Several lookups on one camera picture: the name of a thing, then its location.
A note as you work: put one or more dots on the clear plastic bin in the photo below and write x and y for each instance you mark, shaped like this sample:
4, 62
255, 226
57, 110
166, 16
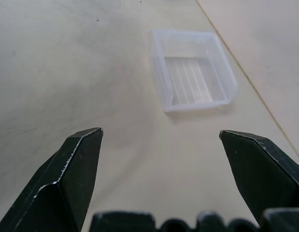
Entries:
191, 72

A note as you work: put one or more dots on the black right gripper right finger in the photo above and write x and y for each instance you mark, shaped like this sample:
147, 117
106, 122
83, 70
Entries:
262, 174

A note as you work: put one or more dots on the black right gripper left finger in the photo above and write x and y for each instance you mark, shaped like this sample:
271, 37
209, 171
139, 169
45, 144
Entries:
60, 183

